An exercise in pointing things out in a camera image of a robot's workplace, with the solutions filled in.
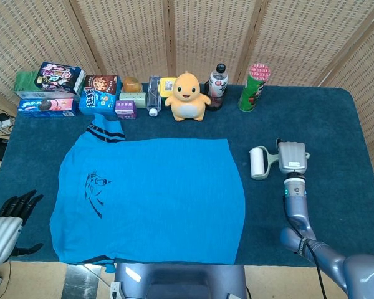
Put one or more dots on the dark blue table carpet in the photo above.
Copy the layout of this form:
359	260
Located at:
330	124

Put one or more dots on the green chips can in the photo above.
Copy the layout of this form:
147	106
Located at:
252	93

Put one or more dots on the blue pink sandwich cookie box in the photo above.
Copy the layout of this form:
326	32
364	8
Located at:
46	107

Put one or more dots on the black snack bag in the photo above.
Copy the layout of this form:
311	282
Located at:
57	77

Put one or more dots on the drink bottle with white label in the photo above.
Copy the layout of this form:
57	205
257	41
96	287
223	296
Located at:
218	82

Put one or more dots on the small purple box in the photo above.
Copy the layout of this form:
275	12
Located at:
125	109

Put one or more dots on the green box with yellow lid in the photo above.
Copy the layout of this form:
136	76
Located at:
166	87

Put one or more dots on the wicker folding screen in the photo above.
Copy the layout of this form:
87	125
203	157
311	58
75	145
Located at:
127	37

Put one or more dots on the grey robot torso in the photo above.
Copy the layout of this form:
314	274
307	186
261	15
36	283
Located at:
180	280

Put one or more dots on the pale green case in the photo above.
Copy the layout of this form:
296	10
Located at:
134	100

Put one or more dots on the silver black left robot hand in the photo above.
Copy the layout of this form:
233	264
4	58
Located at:
1	238

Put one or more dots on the green white carton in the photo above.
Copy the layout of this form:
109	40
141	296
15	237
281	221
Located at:
23	85

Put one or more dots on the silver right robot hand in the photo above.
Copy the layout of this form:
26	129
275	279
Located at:
293	159

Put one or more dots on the yellow plush toy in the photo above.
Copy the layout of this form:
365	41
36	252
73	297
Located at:
187	99

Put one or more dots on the brown cookie box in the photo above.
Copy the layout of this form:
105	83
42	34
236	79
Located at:
104	82

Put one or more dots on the clear water bottle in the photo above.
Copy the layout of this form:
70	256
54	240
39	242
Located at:
153	96

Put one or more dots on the blue t-shirt with cat print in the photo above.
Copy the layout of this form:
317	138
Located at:
143	202

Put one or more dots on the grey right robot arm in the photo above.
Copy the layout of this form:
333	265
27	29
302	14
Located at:
296	211

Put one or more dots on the pale green lint roller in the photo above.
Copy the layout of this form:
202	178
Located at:
257	163

